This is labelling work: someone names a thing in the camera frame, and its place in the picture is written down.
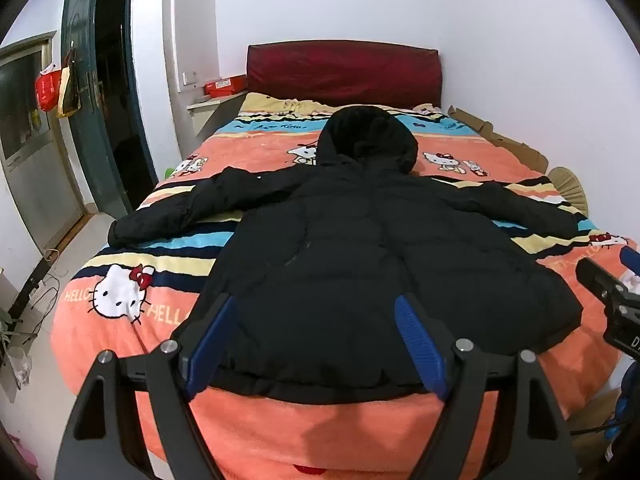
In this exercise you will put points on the red hanging bag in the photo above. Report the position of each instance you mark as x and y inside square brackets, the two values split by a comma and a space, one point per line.
[48, 87]

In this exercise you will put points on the yellow bed sheet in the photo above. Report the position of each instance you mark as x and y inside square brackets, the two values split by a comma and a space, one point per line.
[280, 103]

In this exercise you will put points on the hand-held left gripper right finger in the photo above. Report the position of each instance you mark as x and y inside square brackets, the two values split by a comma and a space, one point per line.
[420, 347]

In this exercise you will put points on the striped cartoon printed blanket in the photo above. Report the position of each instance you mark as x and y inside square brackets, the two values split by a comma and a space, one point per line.
[125, 340]

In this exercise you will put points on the red box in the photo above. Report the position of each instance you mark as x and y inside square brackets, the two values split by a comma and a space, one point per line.
[225, 86]

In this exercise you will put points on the green potted plant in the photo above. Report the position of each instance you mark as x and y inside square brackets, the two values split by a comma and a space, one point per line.
[7, 332]

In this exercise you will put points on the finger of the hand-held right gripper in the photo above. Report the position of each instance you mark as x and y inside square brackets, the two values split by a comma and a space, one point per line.
[597, 276]
[631, 260]

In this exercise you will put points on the white bedside table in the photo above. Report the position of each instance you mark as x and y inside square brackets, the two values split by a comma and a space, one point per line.
[210, 115]

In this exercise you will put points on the yellow hanging bag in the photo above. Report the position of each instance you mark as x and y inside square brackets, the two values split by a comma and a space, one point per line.
[69, 92]

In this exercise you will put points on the dark red headboard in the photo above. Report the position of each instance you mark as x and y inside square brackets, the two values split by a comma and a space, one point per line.
[345, 72]

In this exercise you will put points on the brown cardboard sheet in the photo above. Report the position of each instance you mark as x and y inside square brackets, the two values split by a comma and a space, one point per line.
[505, 142]

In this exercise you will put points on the white wall switch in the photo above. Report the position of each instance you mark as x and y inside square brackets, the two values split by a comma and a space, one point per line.
[190, 78]

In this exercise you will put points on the blue bag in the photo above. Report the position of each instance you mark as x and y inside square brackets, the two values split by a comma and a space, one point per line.
[625, 405]

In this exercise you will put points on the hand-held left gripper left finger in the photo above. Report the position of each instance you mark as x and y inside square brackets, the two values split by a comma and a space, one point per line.
[210, 345]

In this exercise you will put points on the black hooded puffer jacket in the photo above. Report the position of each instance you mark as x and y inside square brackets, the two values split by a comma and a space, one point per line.
[350, 260]

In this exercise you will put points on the dark green door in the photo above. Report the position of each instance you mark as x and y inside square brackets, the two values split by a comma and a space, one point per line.
[82, 25]

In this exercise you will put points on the woven hand fan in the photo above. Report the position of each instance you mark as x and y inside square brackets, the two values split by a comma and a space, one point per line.
[570, 187]

